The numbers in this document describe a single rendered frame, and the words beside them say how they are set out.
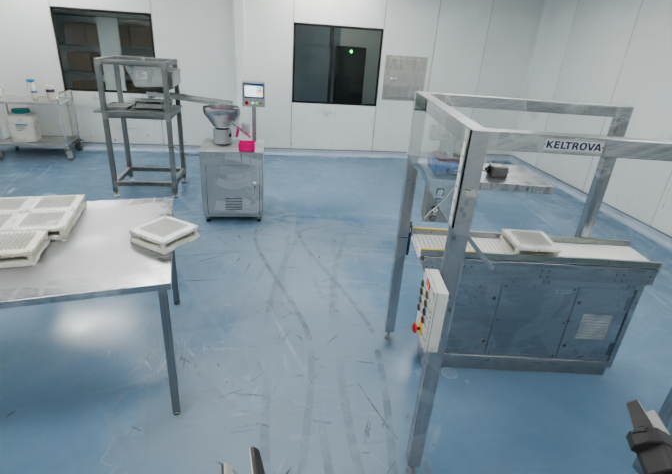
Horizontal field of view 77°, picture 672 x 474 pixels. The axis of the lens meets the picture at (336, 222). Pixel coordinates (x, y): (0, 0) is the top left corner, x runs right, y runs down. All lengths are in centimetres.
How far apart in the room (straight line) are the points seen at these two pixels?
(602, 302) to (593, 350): 35
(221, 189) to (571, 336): 328
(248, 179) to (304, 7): 339
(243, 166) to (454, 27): 447
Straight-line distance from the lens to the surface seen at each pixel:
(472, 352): 288
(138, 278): 212
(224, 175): 442
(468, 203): 151
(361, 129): 731
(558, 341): 302
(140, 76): 521
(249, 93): 461
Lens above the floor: 187
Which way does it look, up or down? 24 degrees down
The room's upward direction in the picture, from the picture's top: 4 degrees clockwise
